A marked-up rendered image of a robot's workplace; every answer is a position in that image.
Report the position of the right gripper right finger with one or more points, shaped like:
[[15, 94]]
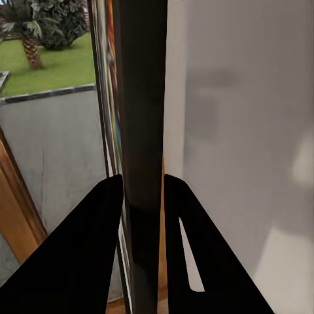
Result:
[[228, 287]]

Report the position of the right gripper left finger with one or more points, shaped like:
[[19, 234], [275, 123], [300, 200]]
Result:
[[70, 273]]

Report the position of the poster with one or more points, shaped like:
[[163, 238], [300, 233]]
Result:
[[129, 50]]

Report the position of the door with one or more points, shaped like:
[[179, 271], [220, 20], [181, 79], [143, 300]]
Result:
[[51, 147]]

